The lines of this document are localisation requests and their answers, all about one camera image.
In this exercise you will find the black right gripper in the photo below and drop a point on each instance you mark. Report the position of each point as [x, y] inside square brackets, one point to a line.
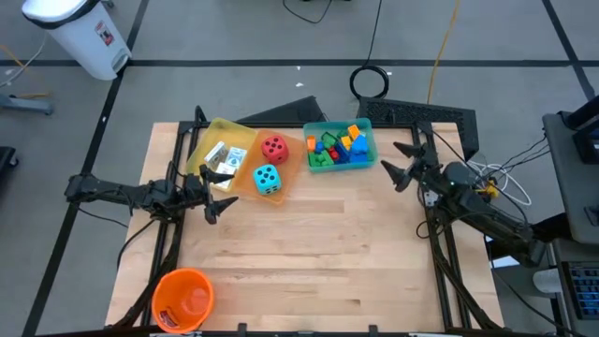
[428, 166]

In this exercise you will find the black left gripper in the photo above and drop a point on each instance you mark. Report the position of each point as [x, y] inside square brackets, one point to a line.
[193, 189]

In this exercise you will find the grey-print playing card box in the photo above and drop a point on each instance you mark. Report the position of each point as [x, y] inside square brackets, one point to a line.
[224, 186]
[216, 152]

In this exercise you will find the blue-print playing card box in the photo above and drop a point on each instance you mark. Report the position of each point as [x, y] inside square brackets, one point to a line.
[236, 157]

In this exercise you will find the light blue toy block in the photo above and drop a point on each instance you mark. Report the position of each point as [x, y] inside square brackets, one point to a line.
[359, 147]

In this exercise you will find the teal foam die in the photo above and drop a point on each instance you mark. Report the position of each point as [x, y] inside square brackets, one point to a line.
[267, 179]

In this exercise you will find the amber toy block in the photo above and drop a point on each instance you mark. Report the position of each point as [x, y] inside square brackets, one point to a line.
[354, 132]

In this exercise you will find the yellow toy block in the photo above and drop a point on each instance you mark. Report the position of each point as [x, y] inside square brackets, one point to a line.
[346, 142]

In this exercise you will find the dark blue toy block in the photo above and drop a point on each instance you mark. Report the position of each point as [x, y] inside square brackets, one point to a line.
[343, 154]

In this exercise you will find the red toy block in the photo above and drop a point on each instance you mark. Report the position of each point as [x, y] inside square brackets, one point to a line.
[333, 153]

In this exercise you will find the red foam die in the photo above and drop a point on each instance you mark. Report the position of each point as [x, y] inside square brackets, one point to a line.
[274, 150]

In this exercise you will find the small dark green block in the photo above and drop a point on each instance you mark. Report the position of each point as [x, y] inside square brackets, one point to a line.
[329, 139]

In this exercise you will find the large green two-stud block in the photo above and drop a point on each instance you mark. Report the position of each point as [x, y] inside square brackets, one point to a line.
[320, 160]

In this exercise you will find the orange toy block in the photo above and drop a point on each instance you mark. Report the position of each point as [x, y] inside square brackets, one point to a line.
[311, 142]

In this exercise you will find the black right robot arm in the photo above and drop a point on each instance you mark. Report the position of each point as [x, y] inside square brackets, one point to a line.
[477, 206]

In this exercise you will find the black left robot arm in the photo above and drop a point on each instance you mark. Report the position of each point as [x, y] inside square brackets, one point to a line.
[117, 194]

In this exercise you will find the black perforated panel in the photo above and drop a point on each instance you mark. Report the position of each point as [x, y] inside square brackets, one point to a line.
[412, 112]

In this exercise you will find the yellow translucent plastic bin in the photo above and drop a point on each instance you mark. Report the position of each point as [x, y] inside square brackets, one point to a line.
[206, 138]

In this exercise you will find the orange translucent plastic bin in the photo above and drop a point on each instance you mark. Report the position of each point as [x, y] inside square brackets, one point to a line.
[292, 164]

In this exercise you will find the teal translucent plastic bin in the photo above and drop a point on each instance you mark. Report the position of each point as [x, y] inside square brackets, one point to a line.
[309, 125]

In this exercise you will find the black angled floor panel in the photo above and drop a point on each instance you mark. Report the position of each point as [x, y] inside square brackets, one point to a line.
[290, 112]

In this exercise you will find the orange plastic bucket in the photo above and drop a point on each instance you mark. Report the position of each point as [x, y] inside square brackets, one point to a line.
[182, 299]

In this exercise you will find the white paper sheet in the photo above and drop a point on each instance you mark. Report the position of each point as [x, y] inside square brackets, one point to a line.
[498, 262]

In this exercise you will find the dark side desk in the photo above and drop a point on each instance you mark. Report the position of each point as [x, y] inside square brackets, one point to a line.
[571, 164]

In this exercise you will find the white rounded desk object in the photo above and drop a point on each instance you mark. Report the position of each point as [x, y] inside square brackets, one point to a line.
[546, 281]

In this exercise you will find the white step trash can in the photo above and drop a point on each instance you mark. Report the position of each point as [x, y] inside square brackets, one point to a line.
[79, 37]

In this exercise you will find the grey floor stand base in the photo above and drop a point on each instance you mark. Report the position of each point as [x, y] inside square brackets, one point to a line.
[28, 104]

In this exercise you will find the black floor caster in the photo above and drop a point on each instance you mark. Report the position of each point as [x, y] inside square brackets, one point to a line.
[7, 156]

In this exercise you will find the black keyboard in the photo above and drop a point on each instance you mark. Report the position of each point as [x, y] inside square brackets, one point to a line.
[582, 290]

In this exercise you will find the black metal table frame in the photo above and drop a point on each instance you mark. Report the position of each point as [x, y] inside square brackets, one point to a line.
[179, 140]

